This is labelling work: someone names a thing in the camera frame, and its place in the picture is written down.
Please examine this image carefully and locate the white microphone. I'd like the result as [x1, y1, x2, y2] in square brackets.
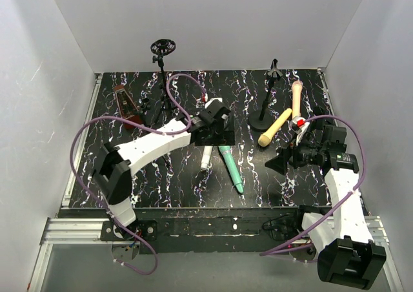
[200, 146, 213, 171]

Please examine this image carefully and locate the green microphone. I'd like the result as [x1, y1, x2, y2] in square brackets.
[218, 145, 244, 194]

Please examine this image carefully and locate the black tripod shock mount stand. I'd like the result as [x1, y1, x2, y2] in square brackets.
[150, 38, 178, 125]

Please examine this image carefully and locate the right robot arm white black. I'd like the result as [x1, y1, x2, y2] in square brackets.
[265, 125, 387, 290]

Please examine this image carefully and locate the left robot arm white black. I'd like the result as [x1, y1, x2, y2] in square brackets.
[92, 100, 235, 227]

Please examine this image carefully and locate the black round base mic stand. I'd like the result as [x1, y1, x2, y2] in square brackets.
[248, 59, 283, 132]

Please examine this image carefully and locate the small black clip mic stand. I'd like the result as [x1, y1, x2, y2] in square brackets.
[138, 98, 151, 116]

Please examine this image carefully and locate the yellow microphone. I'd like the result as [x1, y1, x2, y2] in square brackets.
[258, 108, 292, 147]

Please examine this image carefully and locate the pink microphone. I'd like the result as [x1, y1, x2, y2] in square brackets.
[291, 81, 303, 118]

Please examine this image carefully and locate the brown wooden metronome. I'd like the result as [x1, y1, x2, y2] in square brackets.
[114, 85, 145, 125]

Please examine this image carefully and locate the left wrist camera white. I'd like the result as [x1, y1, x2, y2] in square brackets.
[205, 98, 230, 121]

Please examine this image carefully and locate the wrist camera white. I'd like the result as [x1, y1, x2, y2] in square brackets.
[288, 116, 309, 146]
[205, 98, 230, 121]

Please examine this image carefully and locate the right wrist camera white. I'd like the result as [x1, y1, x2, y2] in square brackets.
[288, 116, 309, 146]

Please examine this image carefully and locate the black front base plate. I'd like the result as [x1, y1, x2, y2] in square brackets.
[56, 206, 372, 256]

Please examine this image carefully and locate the aluminium left side rail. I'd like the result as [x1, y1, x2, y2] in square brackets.
[61, 73, 103, 208]

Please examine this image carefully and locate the aluminium front rail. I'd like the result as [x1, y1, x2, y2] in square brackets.
[40, 216, 114, 245]

